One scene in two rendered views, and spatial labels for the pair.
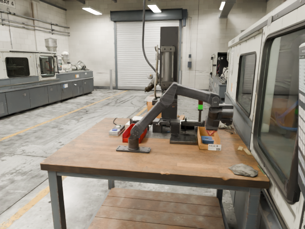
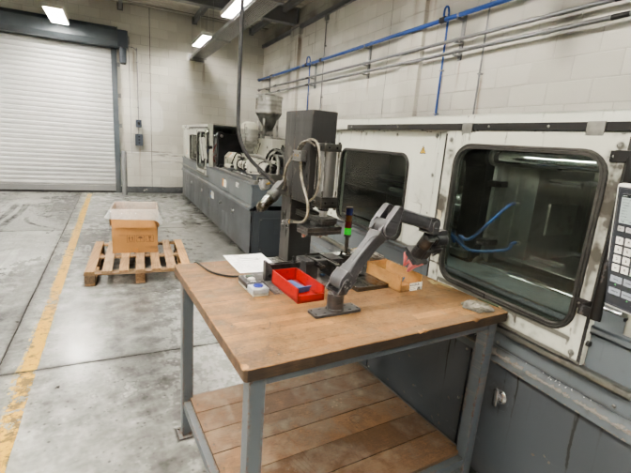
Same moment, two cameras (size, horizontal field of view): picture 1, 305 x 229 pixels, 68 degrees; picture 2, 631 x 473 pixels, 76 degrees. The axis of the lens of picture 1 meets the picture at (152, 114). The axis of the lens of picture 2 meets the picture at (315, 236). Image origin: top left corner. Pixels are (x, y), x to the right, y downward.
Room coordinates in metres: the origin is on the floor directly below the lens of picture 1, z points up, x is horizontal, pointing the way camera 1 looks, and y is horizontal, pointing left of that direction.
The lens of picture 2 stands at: (0.21, 1.06, 1.51)
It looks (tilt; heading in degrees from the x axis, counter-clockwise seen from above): 13 degrees down; 321
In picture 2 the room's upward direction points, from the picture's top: 4 degrees clockwise
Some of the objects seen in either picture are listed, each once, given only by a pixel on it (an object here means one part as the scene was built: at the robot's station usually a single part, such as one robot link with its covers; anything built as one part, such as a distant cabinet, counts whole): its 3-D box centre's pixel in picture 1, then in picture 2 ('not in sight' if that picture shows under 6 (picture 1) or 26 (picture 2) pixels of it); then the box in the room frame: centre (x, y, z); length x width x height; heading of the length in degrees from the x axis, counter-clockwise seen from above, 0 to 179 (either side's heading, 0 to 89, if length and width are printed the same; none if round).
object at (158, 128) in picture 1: (166, 126); (318, 267); (1.62, -0.11, 0.94); 0.20 x 0.10 x 0.07; 82
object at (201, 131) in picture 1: (208, 138); (393, 275); (1.38, -0.36, 0.93); 0.25 x 0.13 x 0.08; 172
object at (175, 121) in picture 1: (166, 121); (319, 258); (1.62, -0.11, 0.98); 0.20 x 0.10 x 0.01; 82
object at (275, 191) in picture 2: (155, 81); (274, 193); (1.92, -0.02, 1.25); 0.19 x 0.07 x 0.19; 82
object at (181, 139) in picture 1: (183, 138); (362, 282); (1.43, -0.21, 0.91); 0.17 x 0.16 x 0.02; 82
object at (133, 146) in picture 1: (133, 143); (335, 301); (1.25, 0.11, 0.94); 0.20 x 0.07 x 0.08; 82
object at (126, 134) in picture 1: (135, 132); (297, 283); (1.49, 0.12, 0.93); 0.25 x 0.12 x 0.06; 172
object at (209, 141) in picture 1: (207, 138); not in sight; (1.41, -0.36, 0.92); 0.15 x 0.07 x 0.03; 171
